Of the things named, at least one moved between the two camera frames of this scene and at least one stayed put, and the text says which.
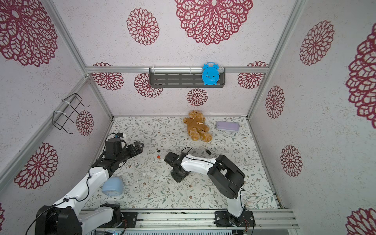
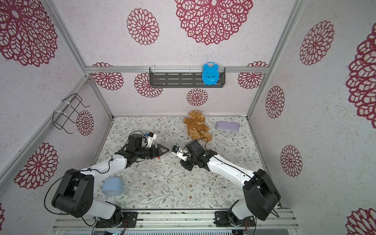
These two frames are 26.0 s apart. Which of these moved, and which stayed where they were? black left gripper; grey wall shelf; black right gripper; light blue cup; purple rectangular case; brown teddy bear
Moved: black left gripper; black right gripper
Stayed: light blue cup; purple rectangular case; grey wall shelf; brown teddy bear
